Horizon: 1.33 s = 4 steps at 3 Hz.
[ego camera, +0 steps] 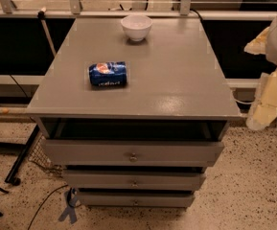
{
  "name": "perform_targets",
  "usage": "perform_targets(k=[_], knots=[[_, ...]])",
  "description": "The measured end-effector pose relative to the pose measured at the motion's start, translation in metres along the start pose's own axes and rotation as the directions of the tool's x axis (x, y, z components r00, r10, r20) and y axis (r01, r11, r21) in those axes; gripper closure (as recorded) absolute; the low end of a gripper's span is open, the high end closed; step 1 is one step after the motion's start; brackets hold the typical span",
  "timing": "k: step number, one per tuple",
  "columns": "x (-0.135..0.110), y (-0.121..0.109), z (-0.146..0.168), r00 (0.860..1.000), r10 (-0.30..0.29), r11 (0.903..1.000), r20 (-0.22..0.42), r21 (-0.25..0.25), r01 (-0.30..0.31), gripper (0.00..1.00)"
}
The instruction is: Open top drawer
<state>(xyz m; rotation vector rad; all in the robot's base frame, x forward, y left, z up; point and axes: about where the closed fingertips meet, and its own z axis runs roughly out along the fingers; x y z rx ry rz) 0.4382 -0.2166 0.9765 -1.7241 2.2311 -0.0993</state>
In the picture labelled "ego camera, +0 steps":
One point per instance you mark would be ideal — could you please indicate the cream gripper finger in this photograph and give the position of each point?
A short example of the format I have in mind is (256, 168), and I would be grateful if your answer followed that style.
(257, 45)
(263, 111)

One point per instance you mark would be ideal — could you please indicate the grey top drawer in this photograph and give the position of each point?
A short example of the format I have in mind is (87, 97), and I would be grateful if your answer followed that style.
(133, 153)

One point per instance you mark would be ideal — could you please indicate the grey drawer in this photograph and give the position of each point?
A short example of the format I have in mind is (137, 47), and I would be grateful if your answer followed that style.
(178, 181)
(133, 153)
(136, 199)

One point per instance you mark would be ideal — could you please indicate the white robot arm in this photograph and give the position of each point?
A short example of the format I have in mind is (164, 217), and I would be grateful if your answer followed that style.
(271, 44)

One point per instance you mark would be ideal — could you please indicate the grey drawer cabinet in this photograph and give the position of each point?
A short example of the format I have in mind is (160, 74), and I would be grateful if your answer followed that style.
(175, 91)

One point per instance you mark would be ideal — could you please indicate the grey bottom drawer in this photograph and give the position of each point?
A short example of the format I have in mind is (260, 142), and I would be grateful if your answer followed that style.
(136, 199)

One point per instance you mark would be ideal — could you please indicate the grey middle drawer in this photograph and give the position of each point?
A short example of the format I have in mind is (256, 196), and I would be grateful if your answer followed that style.
(178, 181)

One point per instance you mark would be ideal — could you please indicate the white bowl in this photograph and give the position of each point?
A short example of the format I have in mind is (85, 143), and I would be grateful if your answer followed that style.
(136, 27)

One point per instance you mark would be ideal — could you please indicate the blue pepsi can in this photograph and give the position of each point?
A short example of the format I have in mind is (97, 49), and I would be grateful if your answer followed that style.
(110, 73)

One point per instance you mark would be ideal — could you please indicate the blue tape on floor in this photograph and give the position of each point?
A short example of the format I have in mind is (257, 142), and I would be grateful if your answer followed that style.
(69, 211)

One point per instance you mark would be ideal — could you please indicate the black metal floor bar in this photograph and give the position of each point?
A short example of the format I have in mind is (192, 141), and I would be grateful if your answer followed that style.
(12, 177)

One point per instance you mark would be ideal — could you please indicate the wire mesh basket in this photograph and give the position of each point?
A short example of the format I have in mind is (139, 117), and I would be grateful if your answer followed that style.
(39, 158)

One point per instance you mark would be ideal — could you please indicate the metal rail frame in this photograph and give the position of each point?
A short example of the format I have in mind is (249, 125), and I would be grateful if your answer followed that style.
(138, 14)

